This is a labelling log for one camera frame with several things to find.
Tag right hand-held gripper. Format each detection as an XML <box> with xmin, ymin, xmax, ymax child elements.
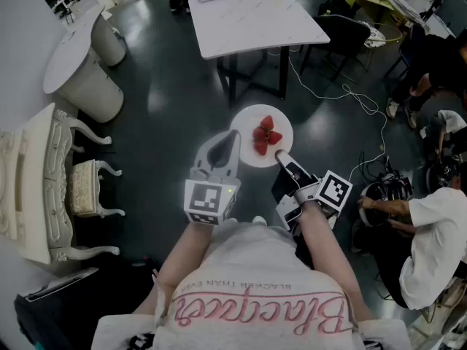
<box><xmin>271</xmin><ymin>149</ymin><xmax>354</xmax><ymax>232</ymax></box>

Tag black chair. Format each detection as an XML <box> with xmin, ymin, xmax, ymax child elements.
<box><xmin>299</xmin><ymin>15</ymin><xmax>372</xmax><ymax>83</ymax></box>

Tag black equipment with cables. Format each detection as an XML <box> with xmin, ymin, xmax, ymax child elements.
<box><xmin>359</xmin><ymin>155</ymin><xmax>415</xmax><ymax>229</ymax></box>

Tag white marble square table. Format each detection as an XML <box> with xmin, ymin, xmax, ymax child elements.
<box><xmin>188</xmin><ymin>0</ymin><xmax>331</xmax><ymax>109</ymax></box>

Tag black case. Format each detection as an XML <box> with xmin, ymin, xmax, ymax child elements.
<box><xmin>13</xmin><ymin>260</ymin><xmax>158</xmax><ymax>350</ymax></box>

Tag white curved pedestal table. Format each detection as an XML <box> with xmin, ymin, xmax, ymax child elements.
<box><xmin>42</xmin><ymin>4</ymin><xmax>127</xmax><ymax>123</ymax></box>

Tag ornate white dressing table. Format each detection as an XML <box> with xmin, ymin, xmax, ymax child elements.
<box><xmin>0</xmin><ymin>102</ymin><xmax>123</xmax><ymax>265</ymax></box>

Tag white floor cable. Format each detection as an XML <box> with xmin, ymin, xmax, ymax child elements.
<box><xmin>268</xmin><ymin>47</ymin><xmax>388</xmax><ymax>182</ymax></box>

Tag ornate white cushioned stool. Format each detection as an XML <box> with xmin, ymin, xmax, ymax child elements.
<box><xmin>69</xmin><ymin>158</ymin><xmax>127</xmax><ymax>219</ymax></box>

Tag person's white printed shirt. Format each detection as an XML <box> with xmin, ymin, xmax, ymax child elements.
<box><xmin>90</xmin><ymin>219</ymin><xmax>413</xmax><ymax>350</ymax></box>

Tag person's right forearm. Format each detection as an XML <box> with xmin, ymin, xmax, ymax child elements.
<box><xmin>298</xmin><ymin>201</ymin><xmax>375</xmax><ymax>322</ymax></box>

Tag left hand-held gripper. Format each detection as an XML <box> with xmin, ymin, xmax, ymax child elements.
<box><xmin>184</xmin><ymin>129</ymin><xmax>242</xmax><ymax>227</ymax></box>

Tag patterned round wire chair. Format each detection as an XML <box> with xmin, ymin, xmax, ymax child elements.
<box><xmin>359</xmin><ymin>20</ymin><xmax>403</xmax><ymax>49</ymax></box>

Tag black monitor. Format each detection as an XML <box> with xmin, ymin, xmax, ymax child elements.
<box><xmin>433</xmin><ymin>0</ymin><xmax>467</xmax><ymax>39</ymax></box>

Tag white round plate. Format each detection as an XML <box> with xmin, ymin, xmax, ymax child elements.
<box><xmin>229</xmin><ymin>104</ymin><xmax>294</xmax><ymax>168</ymax></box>

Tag person's left forearm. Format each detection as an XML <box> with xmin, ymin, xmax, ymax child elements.
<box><xmin>155</xmin><ymin>219</ymin><xmax>215</xmax><ymax>308</ymax></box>

